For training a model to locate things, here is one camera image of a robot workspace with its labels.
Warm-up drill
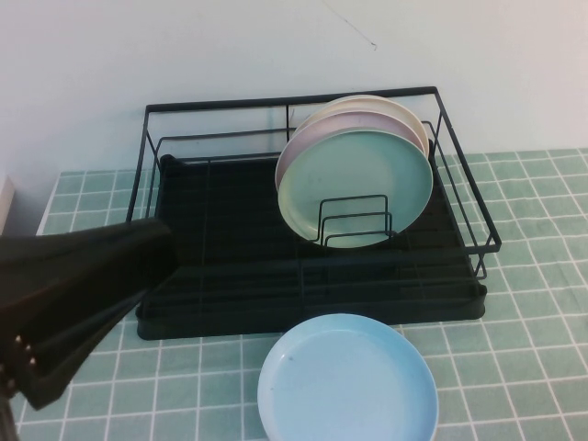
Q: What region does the cream round plate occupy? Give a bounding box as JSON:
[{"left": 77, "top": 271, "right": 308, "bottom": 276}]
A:
[{"left": 296, "top": 94, "right": 433, "bottom": 157}]

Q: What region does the light blue round plate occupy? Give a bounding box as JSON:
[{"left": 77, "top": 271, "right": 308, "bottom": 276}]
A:
[{"left": 255, "top": 312, "right": 440, "bottom": 441}]

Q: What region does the black wire dish rack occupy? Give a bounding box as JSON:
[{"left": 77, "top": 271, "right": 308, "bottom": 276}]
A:
[{"left": 124, "top": 85, "right": 502, "bottom": 282}]

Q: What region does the pink round plate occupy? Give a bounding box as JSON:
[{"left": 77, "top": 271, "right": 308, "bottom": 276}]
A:
[{"left": 274, "top": 108, "right": 431, "bottom": 185}]

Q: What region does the black plastic drip tray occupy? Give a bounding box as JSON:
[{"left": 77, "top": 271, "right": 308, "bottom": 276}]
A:
[{"left": 134, "top": 153, "right": 488, "bottom": 342}]

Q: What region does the green round plate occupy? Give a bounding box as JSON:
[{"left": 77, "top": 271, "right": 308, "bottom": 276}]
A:
[{"left": 277, "top": 130, "right": 435, "bottom": 251}]

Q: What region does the green checked tablecloth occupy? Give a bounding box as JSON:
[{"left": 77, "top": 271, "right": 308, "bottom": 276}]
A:
[{"left": 8, "top": 147, "right": 588, "bottom": 441}]

